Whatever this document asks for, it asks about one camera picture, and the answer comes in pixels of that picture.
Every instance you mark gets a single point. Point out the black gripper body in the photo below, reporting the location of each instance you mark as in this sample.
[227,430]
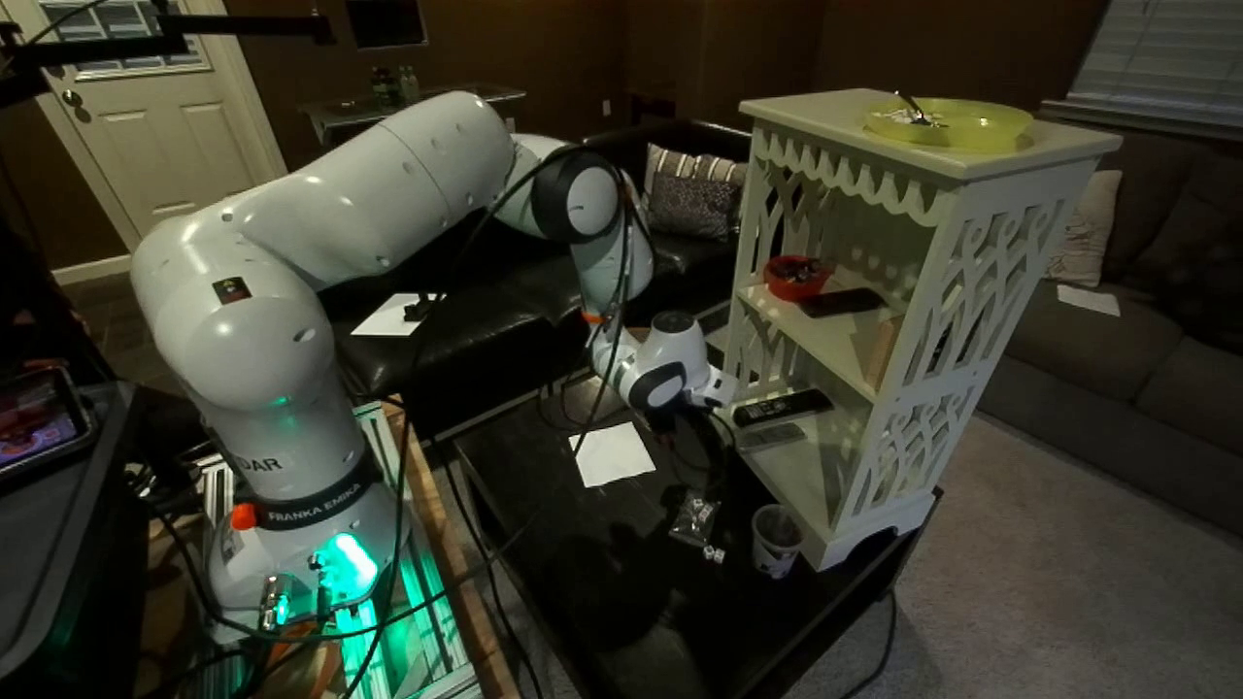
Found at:
[720,418]

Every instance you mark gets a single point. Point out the grey remote control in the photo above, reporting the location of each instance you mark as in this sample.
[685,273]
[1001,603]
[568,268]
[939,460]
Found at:
[774,432]

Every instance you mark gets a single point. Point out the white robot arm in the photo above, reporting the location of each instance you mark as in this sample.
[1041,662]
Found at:
[258,324]

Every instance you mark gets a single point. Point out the black remote control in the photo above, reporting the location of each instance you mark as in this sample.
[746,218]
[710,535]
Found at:
[781,407]
[842,306]

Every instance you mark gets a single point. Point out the white ornate shelf unit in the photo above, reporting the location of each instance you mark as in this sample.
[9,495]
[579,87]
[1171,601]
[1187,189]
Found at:
[983,295]

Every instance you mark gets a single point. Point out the clear plastic bag with dice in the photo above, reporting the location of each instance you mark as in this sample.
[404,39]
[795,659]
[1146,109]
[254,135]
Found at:
[694,521]

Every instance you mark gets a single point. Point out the white paper sheet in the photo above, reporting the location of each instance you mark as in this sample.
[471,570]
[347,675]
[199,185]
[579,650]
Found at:
[614,456]

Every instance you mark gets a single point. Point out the red bowl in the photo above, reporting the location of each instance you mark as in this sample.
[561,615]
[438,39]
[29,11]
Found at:
[795,276]

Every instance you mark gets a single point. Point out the black leather bench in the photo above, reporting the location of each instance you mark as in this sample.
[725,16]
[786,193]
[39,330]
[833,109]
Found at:
[506,334]

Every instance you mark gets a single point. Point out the patterned throw pillow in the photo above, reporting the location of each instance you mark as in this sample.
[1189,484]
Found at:
[701,189]

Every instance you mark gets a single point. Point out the wooden plank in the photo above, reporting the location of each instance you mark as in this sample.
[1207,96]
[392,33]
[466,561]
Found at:
[442,545]

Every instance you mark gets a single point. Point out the white paper with black clip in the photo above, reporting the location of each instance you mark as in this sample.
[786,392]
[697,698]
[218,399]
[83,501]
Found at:
[382,320]

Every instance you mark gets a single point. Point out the metal spoon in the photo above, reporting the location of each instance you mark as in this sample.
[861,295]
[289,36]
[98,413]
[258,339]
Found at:
[913,109]

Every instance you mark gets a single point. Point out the yellow-green plate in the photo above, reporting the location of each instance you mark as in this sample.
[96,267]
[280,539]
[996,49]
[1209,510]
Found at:
[974,124]

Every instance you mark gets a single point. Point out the small white paper note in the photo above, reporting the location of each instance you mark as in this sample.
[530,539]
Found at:
[1088,299]

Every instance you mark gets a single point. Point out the white couch cushion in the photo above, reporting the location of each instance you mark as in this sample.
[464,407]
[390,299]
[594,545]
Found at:
[1088,233]

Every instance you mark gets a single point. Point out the grey couch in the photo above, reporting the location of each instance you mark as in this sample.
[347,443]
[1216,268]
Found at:
[1139,376]

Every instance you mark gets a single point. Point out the dark side table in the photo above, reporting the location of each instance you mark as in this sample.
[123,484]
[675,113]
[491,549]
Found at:
[427,101]

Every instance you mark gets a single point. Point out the white window blinds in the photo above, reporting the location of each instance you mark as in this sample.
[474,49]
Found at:
[1168,61]

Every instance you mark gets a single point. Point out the white panel door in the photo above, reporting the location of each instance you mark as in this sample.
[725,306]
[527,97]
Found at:
[155,130]

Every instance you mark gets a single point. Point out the tablet with lit screen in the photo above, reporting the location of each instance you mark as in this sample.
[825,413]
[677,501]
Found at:
[34,432]

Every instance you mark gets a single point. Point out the black camera mounting bar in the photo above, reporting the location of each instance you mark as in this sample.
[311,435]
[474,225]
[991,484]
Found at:
[104,49]

